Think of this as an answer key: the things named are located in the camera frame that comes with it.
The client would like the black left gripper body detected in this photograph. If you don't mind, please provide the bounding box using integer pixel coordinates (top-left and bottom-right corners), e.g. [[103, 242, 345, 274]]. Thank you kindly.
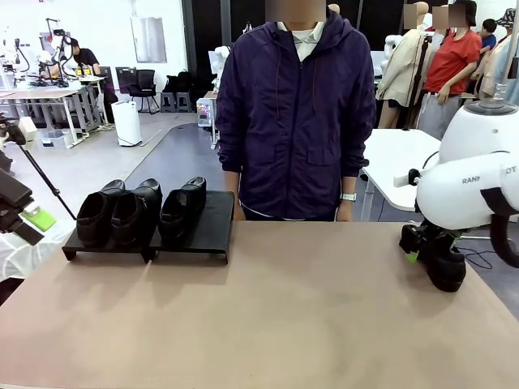
[[0, 168, 32, 233]]

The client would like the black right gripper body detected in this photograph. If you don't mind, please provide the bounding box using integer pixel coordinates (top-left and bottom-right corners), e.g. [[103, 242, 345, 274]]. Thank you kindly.
[[399, 223, 457, 253]]

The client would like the black leather thick-heel shoe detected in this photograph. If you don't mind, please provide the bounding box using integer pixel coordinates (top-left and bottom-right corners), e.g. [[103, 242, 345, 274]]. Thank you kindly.
[[417, 238, 467, 293], [157, 176, 208, 246]]

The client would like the black leather slip-on shoe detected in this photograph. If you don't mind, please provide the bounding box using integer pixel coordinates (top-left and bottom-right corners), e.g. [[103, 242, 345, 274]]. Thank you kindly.
[[75, 178, 126, 249], [109, 177, 163, 250]]

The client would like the person's right forearm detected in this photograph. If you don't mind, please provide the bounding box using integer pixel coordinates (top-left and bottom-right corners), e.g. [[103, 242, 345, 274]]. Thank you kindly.
[[225, 169, 241, 195]]

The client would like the black metal shoe stand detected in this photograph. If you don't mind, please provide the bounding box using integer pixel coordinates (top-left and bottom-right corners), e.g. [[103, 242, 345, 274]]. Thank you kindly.
[[149, 189, 236, 265], [61, 189, 163, 264]]

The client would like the person's left hand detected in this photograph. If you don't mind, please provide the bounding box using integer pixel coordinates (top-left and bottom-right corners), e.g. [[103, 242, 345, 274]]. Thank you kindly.
[[336, 201, 356, 222]]

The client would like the clear plastic storage bin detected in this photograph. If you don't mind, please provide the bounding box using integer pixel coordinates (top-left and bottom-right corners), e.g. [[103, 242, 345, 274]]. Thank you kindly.
[[34, 129, 69, 149]]

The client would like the white folding table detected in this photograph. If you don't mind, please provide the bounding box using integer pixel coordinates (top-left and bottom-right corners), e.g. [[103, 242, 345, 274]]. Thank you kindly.
[[359, 128, 519, 256]]

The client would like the wood-top workbench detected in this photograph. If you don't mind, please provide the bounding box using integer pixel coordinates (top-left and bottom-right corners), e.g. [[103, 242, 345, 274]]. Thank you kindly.
[[0, 88, 82, 149]]

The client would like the white air purifier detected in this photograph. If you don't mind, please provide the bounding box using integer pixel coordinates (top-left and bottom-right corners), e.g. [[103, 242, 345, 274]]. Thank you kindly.
[[111, 100, 143, 147]]

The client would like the seated person in black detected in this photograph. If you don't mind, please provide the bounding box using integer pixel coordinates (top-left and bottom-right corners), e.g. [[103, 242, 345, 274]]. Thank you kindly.
[[68, 38, 118, 106]]

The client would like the mannequin in beige coat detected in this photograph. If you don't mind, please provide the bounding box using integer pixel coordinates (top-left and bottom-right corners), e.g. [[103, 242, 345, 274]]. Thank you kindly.
[[375, 2, 433, 130]]

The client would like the black office chair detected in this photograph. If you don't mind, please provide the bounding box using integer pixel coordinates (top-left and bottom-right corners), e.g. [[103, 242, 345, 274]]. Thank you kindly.
[[127, 69, 161, 115]]

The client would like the person in purple jacket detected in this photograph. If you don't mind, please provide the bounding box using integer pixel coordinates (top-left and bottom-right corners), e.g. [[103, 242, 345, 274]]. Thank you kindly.
[[214, 10, 376, 222]]

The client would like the black backpack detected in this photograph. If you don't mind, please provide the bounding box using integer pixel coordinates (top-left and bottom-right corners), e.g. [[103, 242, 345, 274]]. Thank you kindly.
[[163, 71, 195, 94]]

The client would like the lit computer case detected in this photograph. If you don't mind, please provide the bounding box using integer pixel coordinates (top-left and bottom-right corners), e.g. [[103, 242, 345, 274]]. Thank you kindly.
[[196, 99, 216, 127]]

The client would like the person in blue shirt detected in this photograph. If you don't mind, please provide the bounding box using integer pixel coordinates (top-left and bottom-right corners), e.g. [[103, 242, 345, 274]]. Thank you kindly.
[[480, 18, 499, 56]]

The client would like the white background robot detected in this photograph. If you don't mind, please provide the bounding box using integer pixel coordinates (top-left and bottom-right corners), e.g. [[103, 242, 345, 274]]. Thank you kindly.
[[208, 45, 232, 82]]

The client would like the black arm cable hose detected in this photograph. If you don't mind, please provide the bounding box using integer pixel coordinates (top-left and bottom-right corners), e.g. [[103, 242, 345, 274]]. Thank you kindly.
[[488, 212, 519, 268]]

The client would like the black cabled robot rig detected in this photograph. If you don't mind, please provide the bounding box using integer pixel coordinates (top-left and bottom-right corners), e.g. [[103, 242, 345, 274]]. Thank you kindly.
[[38, 18, 82, 88]]

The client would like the grey wall panel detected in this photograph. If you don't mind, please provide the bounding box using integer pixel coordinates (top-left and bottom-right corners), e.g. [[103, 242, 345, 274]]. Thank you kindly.
[[130, 16, 168, 64]]

